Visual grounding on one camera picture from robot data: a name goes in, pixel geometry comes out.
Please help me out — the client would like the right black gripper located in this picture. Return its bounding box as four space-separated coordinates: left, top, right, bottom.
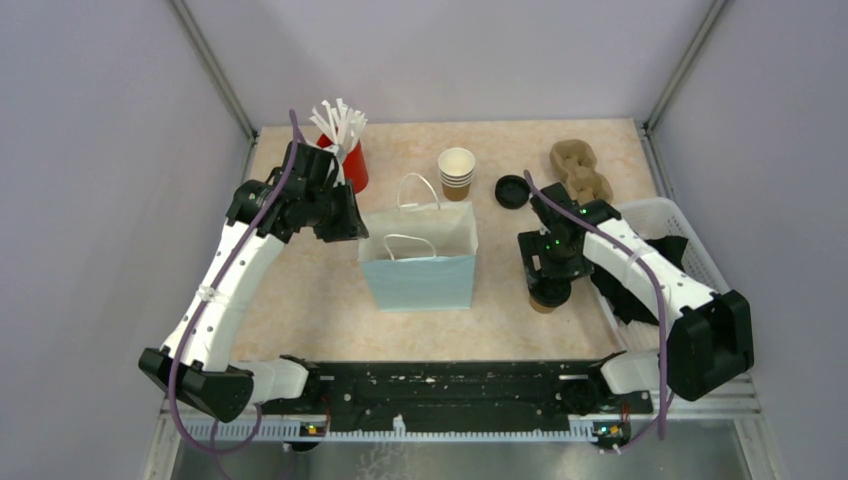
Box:
518 227 593 288

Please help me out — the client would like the stack of black lids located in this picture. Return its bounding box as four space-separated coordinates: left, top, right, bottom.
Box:
494 175 531 210

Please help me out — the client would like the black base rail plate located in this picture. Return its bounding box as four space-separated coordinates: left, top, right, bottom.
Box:
261 360 654 433

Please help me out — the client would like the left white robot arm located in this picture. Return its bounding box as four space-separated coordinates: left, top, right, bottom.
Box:
139 141 368 422

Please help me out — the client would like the light blue paper bag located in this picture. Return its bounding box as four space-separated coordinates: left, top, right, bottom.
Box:
358 173 479 312

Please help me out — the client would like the black plastic cup lid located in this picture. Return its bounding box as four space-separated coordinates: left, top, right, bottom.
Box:
528 278 572 309

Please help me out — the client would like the brown paper coffee cup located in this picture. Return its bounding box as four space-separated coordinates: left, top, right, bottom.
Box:
528 298 555 314

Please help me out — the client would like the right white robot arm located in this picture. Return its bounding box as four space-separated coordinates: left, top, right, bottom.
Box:
517 183 754 412

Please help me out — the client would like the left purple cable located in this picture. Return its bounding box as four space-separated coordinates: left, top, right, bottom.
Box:
165 109 306 480

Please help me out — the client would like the red straw holder cup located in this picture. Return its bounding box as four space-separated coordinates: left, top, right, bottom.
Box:
342 133 369 194

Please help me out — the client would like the stack of paper cups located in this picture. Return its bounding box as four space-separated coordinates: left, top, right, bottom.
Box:
437 147 476 201

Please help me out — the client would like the white plastic basket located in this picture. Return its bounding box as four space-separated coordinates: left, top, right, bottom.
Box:
594 197 731 351

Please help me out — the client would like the black cloth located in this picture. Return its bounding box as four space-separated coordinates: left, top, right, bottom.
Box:
588 235 690 326

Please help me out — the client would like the white wrapped straws bundle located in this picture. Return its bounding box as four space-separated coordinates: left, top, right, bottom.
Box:
309 98 368 154

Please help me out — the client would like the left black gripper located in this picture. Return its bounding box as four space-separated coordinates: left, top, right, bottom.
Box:
305 177 369 242

